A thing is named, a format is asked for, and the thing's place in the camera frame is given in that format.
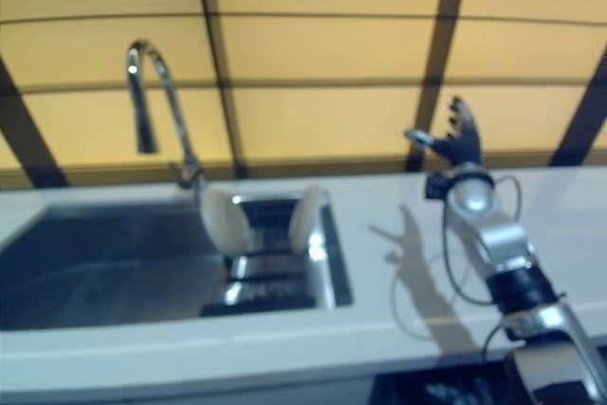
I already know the white round plate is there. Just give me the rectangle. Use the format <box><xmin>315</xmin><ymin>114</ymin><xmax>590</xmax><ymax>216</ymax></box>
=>
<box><xmin>288</xmin><ymin>185</ymin><xmax>329</xmax><ymax>252</ymax></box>
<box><xmin>199</xmin><ymin>185</ymin><xmax>250</xmax><ymax>255</ymax></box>

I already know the black roll-up drying rack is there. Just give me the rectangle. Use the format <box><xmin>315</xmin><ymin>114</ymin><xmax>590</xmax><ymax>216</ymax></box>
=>
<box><xmin>201</xmin><ymin>195</ymin><xmax>329</xmax><ymax>319</ymax></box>

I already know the stainless steel kitchen sink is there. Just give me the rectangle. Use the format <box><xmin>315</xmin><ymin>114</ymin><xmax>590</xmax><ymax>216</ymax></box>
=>
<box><xmin>0</xmin><ymin>191</ymin><xmax>356</xmax><ymax>333</ymax></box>

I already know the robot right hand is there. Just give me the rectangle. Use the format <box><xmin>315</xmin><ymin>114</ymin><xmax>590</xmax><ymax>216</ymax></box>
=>
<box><xmin>402</xmin><ymin>95</ymin><xmax>485</xmax><ymax>172</ymax></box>

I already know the chrome gooseneck kitchen faucet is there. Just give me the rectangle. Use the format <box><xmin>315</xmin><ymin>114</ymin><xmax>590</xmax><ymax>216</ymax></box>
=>
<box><xmin>125</xmin><ymin>38</ymin><xmax>211</xmax><ymax>198</ymax></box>

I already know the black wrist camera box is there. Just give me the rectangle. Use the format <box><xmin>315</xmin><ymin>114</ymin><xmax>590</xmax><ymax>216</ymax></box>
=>
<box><xmin>424</xmin><ymin>170</ymin><xmax>457</xmax><ymax>201</ymax></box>

